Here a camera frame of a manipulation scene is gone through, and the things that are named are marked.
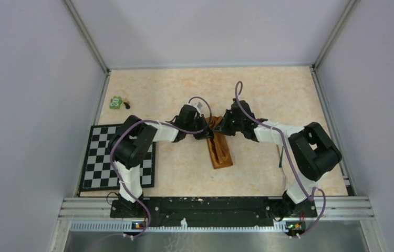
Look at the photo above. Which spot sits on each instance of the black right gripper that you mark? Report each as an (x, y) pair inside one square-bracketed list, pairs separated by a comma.
[(222, 126)]

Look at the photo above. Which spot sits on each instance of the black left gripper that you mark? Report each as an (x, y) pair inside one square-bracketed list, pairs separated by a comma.
[(206, 133)]

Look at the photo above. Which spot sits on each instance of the brown satin napkin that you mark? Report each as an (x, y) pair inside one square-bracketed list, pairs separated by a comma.
[(218, 147)]

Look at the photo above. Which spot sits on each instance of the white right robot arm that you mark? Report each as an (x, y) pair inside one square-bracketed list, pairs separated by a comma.
[(310, 151)]

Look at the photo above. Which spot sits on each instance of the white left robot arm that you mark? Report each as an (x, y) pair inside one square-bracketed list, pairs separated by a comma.
[(130, 144)]

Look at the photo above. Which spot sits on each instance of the small wooden black-tipped piece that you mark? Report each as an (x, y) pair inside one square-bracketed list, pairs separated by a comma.
[(126, 104)]

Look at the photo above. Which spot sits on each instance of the green toy block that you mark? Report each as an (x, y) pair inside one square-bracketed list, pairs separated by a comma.
[(115, 103)]

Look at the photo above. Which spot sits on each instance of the black white chessboard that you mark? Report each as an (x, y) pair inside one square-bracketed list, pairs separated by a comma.
[(97, 173)]

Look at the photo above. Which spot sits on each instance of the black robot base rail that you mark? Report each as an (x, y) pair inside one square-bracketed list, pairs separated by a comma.
[(261, 211)]

